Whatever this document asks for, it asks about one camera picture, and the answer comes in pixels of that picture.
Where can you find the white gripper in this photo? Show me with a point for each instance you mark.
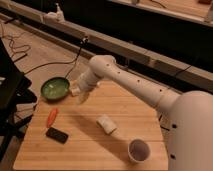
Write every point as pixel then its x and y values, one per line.
pixel 75 91

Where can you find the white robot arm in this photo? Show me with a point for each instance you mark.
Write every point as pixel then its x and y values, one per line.
pixel 190 113

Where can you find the green ceramic bowl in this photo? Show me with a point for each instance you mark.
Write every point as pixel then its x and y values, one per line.
pixel 55 88

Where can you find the orange carrot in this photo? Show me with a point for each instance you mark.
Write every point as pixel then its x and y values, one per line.
pixel 51 118

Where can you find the black phone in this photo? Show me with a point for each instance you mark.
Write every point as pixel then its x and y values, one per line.
pixel 57 135

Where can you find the white device on rail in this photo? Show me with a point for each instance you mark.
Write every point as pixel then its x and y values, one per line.
pixel 58 15

